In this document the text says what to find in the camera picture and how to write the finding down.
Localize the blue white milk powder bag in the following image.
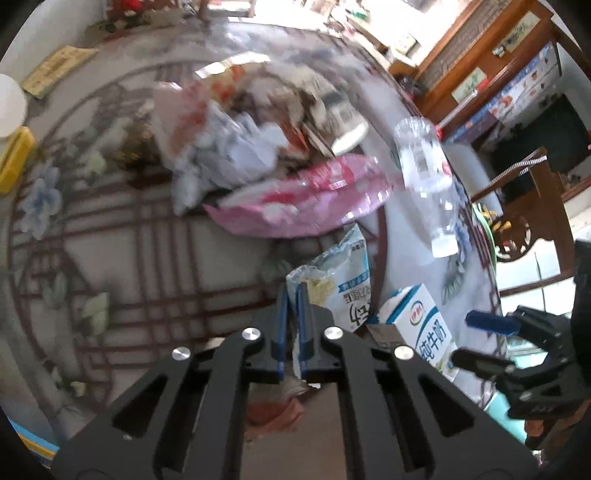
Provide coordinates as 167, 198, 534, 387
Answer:
286, 224, 372, 332

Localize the blue white milk carton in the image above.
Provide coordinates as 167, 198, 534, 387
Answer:
367, 284, 458, 382

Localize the pink foil snack bag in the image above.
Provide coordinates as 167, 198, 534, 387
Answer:
204, 154, 396, 239

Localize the clear plastic water bottle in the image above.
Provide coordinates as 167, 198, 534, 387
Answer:
394, 117, 459, 258

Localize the red brown paper wad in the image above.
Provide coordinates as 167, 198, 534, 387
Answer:
205, 62, 369, 161

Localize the white blue plastic bag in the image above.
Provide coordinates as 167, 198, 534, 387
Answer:
171, 101, 288, 216

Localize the patterned tablecloth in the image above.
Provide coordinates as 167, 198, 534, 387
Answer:
0, 20, 505, 444

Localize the colourful printed cardboard box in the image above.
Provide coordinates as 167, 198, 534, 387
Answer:
444, 42, 562, 144

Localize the blue yellow box edge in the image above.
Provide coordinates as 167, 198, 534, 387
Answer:
9, 420, 59, 464

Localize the wooden cabinet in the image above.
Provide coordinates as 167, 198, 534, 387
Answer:
389, 1, 590, 135

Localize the yellow rectangular holder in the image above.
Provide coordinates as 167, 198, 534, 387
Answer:
0, 126, 36, 195

